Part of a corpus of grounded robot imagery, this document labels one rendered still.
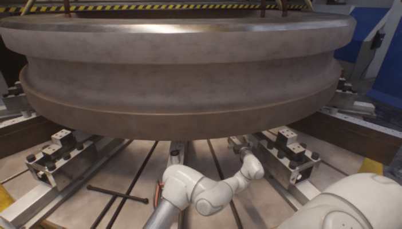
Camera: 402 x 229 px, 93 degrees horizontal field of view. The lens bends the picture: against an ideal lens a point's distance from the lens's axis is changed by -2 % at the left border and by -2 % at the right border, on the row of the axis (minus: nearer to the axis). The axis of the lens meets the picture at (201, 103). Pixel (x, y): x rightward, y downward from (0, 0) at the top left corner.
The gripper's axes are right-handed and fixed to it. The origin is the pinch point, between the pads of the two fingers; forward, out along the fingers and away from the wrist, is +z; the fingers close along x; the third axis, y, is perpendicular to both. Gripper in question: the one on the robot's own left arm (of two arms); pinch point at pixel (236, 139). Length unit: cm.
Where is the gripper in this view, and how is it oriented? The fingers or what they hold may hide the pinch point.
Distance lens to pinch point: 163.1
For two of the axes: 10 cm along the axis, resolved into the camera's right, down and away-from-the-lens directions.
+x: -9.8, 1.0, -2.0
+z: -2.2, -4.4, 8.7
